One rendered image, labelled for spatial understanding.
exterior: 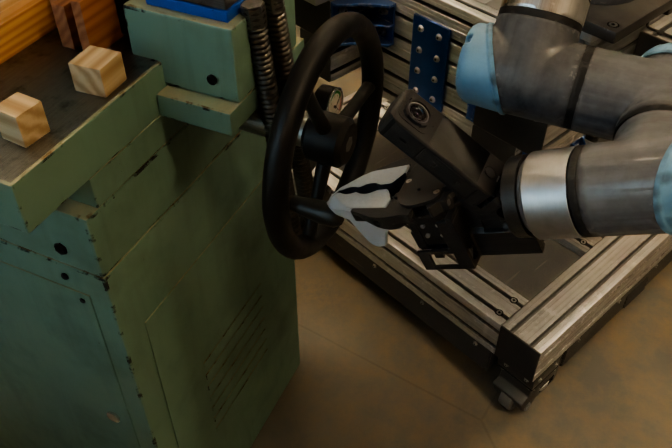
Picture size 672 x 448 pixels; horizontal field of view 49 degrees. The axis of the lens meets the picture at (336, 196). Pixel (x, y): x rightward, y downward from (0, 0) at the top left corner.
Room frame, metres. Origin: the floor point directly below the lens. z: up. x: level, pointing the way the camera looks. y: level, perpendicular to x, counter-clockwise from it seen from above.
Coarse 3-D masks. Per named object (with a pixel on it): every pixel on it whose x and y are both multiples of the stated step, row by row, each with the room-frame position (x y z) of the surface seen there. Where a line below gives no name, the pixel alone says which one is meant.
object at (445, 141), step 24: (408, 96) 0.53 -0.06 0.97; (384, 120) 0.51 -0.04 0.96; (408, 120) 0.50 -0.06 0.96; (432, 120) 0.51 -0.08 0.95; (408, 144) 0.49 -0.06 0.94; (432, 144) 0.49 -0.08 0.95; (456, 144) 0.50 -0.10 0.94; (432, 168) 0.49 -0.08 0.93; (456, 168) 0.48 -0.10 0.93; (480, 168) 0.49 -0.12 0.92; (456, 192) 0.48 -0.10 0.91; (480, 192) 0.47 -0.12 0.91
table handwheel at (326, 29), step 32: (320, 32) 0.67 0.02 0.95; (352, 32) 0.70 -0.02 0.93; (320, 64) 0.63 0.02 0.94; (288, 96) 0.60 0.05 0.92; (256, 128) 0.70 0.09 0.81; (288, 128) 0.58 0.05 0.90; (320, 128) 0.65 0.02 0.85; (352, 128) 0.68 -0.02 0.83; (288, 160) 0.56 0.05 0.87; (320, 160) 0.65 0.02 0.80; (352, 160) 0.75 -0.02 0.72; (288, 192) 0.56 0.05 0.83; (320, 192) 0.64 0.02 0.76; (288, 224) 0.55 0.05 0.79; (320, 224) 0.66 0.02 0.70; (288, 256) 0.57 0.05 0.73
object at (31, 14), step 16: (32, 0) 0.76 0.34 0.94; (48, 0) 0.77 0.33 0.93; (0, 16) 0.73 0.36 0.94; (16, 16) 0.73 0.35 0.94; (32, 16) 0.75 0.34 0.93; (48, 16) 0.77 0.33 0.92; (0, 32) 0.71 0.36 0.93; (16, 32) 0.72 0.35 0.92; (32, 32) 0.74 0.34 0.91; (48, 32) 0.76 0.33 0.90; (0, 48) 0.70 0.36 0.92; (16, 48) 0.72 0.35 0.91; (0, 64) 0.69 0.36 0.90
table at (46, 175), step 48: (48, 48) 0.73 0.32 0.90; (0, 96) 0.63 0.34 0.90; (48, 96) 0.63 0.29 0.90; (96, 96) 0.63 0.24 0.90; (144, 96) 0.67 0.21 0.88; (192, 96) 0.68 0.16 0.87; (0, 144) 0.55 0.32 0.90; (48, 144) 0.55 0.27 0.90; (96, 144) 0.59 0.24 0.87; (0, 192) 0.50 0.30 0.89; (48, 192) 0.52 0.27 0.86
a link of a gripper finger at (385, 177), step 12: (396, 168) 0.55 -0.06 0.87; (408, 168) 0.55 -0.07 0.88; (360, 180) 0.55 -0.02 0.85; (372, 180) 0.55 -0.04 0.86; (384, 180) 0.54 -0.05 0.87; (396, 180) 0.53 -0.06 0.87; (336, 192) 0.55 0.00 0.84; (348, 192) 0.55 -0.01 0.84; (360, 192) 0.54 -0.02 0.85; (396, 192) 0.53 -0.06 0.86
